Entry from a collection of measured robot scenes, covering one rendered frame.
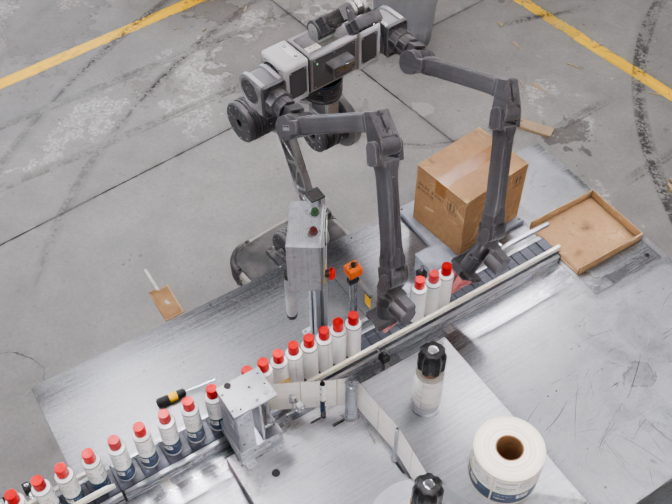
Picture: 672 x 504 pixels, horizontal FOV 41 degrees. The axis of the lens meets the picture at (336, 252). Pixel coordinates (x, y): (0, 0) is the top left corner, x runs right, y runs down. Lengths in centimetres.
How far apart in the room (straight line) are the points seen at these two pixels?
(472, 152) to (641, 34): 281
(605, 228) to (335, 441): 132
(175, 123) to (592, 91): 233
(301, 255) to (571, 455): 104
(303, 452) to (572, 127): 289
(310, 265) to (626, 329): 119
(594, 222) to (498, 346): 68
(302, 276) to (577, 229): 126
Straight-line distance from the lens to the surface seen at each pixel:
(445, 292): 291
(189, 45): 553
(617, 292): 322
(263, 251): 398
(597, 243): 334
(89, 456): 255
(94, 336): 413
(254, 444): 264
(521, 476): 255
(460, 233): 310
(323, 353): 273
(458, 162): 311
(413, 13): 522
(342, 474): 266
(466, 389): 283
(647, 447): 291
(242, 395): 250
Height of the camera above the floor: 327
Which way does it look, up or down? 50 degrees down
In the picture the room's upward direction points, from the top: straight up
